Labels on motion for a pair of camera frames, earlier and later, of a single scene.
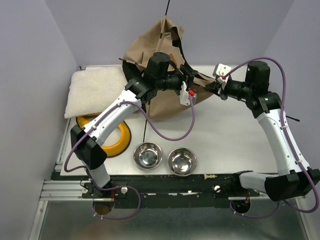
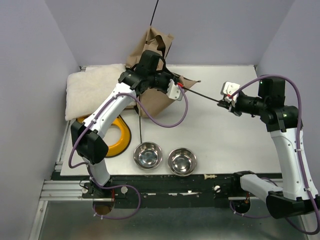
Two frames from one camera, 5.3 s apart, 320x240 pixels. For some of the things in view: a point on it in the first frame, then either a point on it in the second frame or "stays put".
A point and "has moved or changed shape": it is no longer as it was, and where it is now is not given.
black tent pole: x=291 y=118 has moved or changed shape
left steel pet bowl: x=147 y=155 stays put
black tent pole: x=165 y=13 to x=139 y=95
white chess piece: x=210 y=176 stays put
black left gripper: x=184 y=78 to x=168 y=77
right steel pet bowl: x=182 y=161 stays put
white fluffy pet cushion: x=91 y=89 stays put
